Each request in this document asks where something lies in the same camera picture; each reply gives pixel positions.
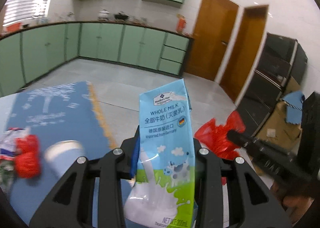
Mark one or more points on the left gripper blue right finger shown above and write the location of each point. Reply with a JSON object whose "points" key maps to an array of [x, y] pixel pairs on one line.
{"points": [[250, 202]]}

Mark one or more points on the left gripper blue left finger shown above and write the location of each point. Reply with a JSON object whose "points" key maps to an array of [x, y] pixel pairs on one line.
{"points": [[89, 187]]}

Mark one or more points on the red plastic bag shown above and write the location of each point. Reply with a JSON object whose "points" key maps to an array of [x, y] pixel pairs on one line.
{"points": [[214, 136]]}

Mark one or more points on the blue whole milk carton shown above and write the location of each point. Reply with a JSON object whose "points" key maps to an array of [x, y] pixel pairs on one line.
{"points": [[163, 193]]}

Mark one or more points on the green lower kitchen cabinets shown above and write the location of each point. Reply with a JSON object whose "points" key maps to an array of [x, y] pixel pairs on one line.
{"points": [[31, 53]]}

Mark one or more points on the cardboard box on floor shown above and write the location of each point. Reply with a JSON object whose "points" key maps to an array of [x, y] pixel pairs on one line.
{"points": [[276, 130]]}

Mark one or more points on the blue white paper cup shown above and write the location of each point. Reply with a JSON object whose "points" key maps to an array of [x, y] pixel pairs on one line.
{"points": [[61, 155]]}

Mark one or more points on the blue cloth on box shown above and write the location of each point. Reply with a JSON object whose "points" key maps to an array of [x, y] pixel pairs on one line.
{"points": [[294, 105]]}

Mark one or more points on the red snack packet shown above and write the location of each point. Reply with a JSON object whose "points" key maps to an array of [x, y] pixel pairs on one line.
{"points": [[27, 161]]}

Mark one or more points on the red blue white wrapper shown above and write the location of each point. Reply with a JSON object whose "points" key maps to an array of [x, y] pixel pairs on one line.
{"points": [[8, 142]]}

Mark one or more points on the blue coffee tree table mat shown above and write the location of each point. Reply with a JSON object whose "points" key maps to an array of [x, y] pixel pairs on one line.
{"points": [[53, 114]]}

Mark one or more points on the black shelf unit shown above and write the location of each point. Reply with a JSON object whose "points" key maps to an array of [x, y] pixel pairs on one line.
{"points": [[282, 59]]}

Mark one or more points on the orange wooden door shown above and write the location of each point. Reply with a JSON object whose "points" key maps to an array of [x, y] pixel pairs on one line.
{"points": [[212, 32], [245, 50]]}

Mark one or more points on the red thermos flask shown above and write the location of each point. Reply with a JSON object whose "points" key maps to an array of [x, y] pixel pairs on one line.
{"points": [[181, 23]]}

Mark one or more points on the red plastic basin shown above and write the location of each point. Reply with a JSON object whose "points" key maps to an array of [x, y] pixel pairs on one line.
{"points": [[14, 27]]}

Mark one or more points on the white cooking pot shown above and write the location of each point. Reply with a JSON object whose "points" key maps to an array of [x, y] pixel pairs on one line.
{"points": [[104, 15]]}

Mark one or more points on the black wok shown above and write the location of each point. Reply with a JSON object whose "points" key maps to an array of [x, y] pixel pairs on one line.
{"points": [[121, 17]]}

